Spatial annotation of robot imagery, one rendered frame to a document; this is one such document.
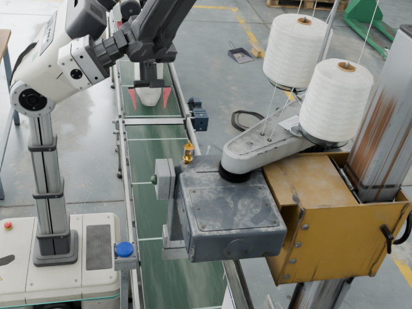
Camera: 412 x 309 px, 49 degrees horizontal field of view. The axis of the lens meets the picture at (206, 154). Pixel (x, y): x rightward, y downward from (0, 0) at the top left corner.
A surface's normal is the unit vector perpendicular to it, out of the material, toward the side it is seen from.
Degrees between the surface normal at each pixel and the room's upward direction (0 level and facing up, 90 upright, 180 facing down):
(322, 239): 90
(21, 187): 0
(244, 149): 0
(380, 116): 90
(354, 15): 75
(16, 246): 0
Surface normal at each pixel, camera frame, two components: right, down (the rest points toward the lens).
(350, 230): 0.20, 0.61
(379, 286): 0.11, -0.79
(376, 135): -0.97, 0.03
